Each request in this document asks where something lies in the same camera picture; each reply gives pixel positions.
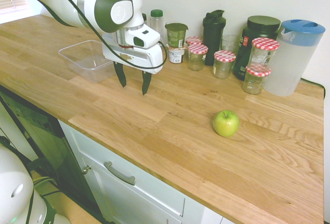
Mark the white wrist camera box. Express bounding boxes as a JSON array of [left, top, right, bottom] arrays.
[[132, 25, 161, 49]]

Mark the translucent pitcher blue lid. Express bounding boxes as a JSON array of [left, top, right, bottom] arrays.
[[262, 19, 326, 97]]

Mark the black protein powder tub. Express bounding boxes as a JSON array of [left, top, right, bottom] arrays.
[[233, 15, 282, 81]]

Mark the glass jar red checkered lid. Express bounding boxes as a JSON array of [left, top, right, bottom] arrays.
[[187, 44, 209, 72], [185, 36, 204, 46], [212, 50, 237, 80], [242, 65, 272, 95]]

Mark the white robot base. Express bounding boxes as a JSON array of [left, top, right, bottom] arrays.
[[0, 141, 72, 224]]

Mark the green yogurt cup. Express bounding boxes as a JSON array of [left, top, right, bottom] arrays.
[[164, 22, 189, 48]]

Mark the black cable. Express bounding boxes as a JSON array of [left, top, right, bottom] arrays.
[[4, 0, 77, 28], [46, 0, 169, 71]]

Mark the black appliance door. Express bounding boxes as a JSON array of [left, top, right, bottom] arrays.
[[0, 84, 104, 221]]

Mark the clear drinking glass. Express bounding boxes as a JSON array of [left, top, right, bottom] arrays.
[[221, 34, 242, 56]]

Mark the metal drawer handle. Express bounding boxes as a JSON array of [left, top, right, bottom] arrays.
[[103, 161, 136, 186]]

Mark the white yogurt cup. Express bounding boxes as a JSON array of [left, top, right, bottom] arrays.
[[167, 44, 188, 64]]

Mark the black shaker bottle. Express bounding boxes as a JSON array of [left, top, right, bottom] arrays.
[[202, 9, 227, 66]]

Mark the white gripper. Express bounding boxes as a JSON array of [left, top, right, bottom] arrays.
[[102, 33, 165, 96]]

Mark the white drawer front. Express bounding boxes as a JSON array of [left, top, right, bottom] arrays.
[[58, 119, 186, 218]]

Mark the tall jar red checkered lid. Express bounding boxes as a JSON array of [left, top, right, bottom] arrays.
[[250, 37, 281, 73]]

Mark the green apple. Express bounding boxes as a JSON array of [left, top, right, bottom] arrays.
[[212, 110, 240, 137]]

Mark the clear bottle green cap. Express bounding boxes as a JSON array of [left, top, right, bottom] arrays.
[[150, 9, 166, 42]]

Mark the clear plastic container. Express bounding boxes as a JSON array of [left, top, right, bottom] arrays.
[[58, 40, 114, 84]]

